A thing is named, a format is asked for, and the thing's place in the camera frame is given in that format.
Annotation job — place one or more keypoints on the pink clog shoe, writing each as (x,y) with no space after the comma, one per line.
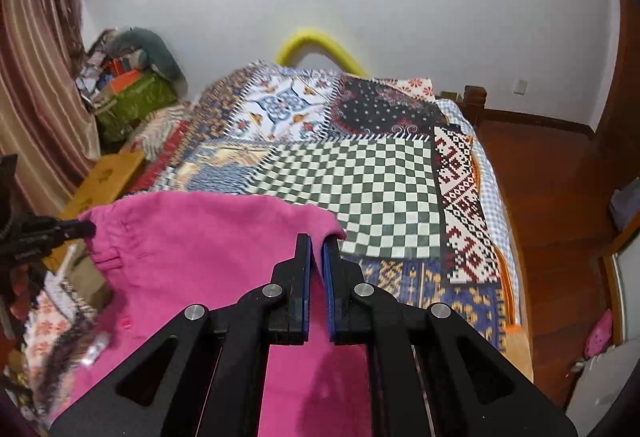
(600,332)

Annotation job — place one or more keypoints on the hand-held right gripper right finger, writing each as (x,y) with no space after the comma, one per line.
(329,277)

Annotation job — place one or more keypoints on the white wall socket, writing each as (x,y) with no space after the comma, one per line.
(520,86)

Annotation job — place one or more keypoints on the orange yellow blanket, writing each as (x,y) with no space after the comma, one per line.
(517,347)

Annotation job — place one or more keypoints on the light grey bag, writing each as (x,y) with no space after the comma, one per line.
(625,207)

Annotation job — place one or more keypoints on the yellow foam tube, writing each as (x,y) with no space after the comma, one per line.
(310,39)

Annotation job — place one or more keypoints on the blue checked bed sheet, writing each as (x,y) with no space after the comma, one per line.
(492,197)

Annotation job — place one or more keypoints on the orange box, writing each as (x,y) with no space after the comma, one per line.
(125,77)

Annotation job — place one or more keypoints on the striped brown curtain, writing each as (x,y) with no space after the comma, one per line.
(35,67)

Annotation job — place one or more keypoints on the wooden bedpost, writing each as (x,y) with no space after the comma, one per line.
(474,104)

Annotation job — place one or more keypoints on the white appliance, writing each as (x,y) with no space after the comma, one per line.
(600,387)

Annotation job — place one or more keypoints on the patchwork printed blanket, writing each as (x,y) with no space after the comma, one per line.
(350,177)

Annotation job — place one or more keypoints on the brown cardboard box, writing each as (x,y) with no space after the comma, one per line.
(107,177)

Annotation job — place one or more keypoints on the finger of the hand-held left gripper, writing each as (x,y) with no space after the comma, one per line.
(70,229)

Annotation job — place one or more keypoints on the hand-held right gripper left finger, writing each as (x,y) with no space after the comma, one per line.
(306,267)

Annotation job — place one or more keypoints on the pink pants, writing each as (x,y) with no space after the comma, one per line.
(200,257)

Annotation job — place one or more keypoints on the wooden framed cabinet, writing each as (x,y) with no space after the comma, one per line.
(625,277)

